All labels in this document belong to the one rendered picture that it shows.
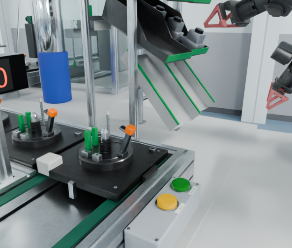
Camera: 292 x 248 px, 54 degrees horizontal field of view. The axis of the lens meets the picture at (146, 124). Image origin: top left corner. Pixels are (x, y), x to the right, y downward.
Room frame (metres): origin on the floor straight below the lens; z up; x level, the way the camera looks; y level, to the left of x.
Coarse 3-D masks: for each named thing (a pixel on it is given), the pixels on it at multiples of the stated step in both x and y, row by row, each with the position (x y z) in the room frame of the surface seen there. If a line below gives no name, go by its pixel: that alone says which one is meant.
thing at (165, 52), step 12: (108, 0) 0.94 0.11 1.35; (120, 0) 0.99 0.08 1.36; (108, 12) 0.94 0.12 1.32; (120, 12) 0.91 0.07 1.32; (144, 12) 1.02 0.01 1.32; (156, 12) 0.98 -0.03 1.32; (120, 24) 0.91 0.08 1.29; (144, 24) 1.02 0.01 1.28; (156, 24) 0.98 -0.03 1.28; (144, 36) 0.85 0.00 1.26; (156, 36) 0.97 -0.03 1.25; (168, 36) 0.95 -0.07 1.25; (156, 48) 0.82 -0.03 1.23; (168, 48) 0.91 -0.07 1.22; (180, 48) 0.92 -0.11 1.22; (168, 60) 0.80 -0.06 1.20; (180, 60) 0.86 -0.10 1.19
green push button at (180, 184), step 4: (176, 180) 0.55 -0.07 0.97; (180, 180) 0.55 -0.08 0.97; (184, 180) 0.55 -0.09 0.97; (172, 184) 0.53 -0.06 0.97; (176, 184) 0.53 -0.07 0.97; (180, 184) 0.53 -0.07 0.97; (184, 184) 0.53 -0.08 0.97; (188, 184) 0.53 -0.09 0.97; (176, 188) 0.52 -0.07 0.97; (180, 188) 0.52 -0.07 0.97; (184, 188) 0.52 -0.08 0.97; (188, 188) 0.53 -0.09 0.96
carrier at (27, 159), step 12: (36, 120) 0.78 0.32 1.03; (12, 132) 0.83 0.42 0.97; (24, 132) 0.78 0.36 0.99; (36, 132) 0.77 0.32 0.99; (60, 132) 0.79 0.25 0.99; (72, 132) 0.83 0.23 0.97; (12, 144) 0.74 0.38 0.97; (24, 144) 0.72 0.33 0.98; (36, 144) 0.72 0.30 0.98; (48, 144) 0.73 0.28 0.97; (60, 144) 0.74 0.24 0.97; (72, 144) 0.74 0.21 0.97; (12, 156) 0.66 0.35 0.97; (24, 156) 0.66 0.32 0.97; (36, 156) 0.66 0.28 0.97; (36, 168) 0.63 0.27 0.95
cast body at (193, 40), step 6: (192, 30) 0.99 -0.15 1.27; (198, 30) 0.98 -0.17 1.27; (186, 36) 1.00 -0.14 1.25; (192, 36) 0.99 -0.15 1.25; (198, 36) 0.97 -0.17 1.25; (204, 36) 1.00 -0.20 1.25; (186, 42) 1.00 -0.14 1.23; (192, 42) 0.99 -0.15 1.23; (198, 42) 0.99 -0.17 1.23; (192, 48) 0.98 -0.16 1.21; (198, 48) 0.98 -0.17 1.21
